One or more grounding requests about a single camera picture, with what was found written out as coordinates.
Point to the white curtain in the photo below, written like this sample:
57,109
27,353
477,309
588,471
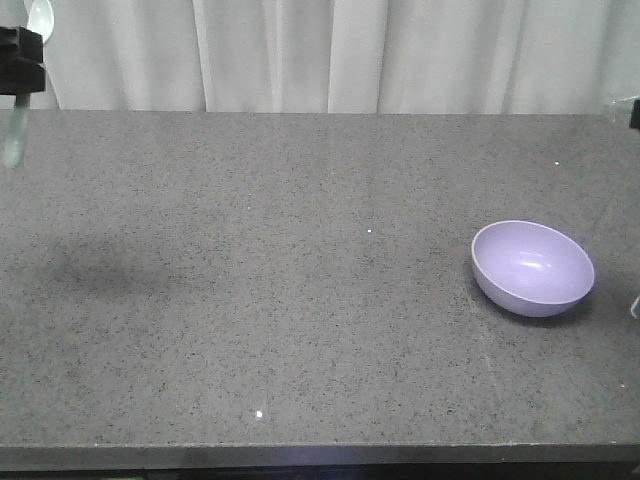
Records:
441,57

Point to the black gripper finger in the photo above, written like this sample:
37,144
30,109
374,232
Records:
20,43
20,76

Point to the purple plastic bowl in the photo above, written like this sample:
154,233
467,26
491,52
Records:
530,269

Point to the pale green plastic spoon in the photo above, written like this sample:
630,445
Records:
41,19

